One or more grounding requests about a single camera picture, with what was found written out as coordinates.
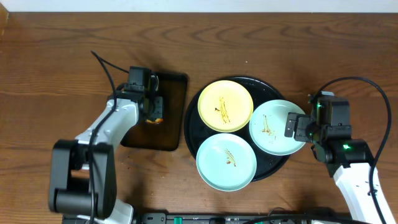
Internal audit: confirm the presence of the orange sponge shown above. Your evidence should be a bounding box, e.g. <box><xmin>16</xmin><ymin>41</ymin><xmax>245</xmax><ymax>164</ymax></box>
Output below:
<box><xmin>146</xmin><ymin>118</ymin><xmax>163</xmax><ymax>124</ymax></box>

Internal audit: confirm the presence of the round black tray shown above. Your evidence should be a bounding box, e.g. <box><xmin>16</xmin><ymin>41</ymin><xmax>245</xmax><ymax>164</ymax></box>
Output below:
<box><xmin>184</xmin><ymin>76</ymin><xmax>289</xmax><ymax>182</ymax></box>

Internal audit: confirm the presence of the rectangular black water tray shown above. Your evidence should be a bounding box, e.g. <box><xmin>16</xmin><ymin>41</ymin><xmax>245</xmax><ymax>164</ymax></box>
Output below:
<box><xmin>121</xmin><ymin>72</ymin><xmax>188</xmax><ymax>151</ymax></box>

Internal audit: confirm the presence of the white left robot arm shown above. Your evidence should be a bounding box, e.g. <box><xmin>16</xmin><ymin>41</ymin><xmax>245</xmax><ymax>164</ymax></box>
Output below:
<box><xmin>49</xmin><ymin>84</ymin><xmax>163</xmax><ymax>221</ymax></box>

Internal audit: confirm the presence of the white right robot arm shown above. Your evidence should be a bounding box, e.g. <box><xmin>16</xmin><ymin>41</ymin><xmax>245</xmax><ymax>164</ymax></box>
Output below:
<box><xmin>285</xmin><ymin>95</ymin><xmax>395</xmax><ymax>223</ymax></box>

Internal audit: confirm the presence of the pale green plastic plate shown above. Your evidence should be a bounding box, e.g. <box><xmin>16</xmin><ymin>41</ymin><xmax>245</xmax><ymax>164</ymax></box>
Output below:
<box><xmin>249</xmin><ymin>100</ymin><xmax>305</xmax><ymax>156</ymax></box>

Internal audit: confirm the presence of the light blue plastic plate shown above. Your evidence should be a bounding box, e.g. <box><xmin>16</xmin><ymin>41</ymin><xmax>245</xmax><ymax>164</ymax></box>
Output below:
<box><xmin>196</xmin><ymin>133</ymin><xmax>257</xmax><ymax>192</ymax></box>

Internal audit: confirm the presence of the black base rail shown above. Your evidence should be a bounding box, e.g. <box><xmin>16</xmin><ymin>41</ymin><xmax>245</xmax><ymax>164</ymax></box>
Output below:
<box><xmin>62</xmin><ymin>212</ymin><xmax>352</xmax><ymax>224</ymax></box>

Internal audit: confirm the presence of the yellow plastic plate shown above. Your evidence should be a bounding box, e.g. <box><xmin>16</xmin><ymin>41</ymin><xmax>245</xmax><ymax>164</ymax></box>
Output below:
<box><xmin>197</xmin><ymin>80</ymin><xmax>254</xmax><ymax>133</ymax></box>

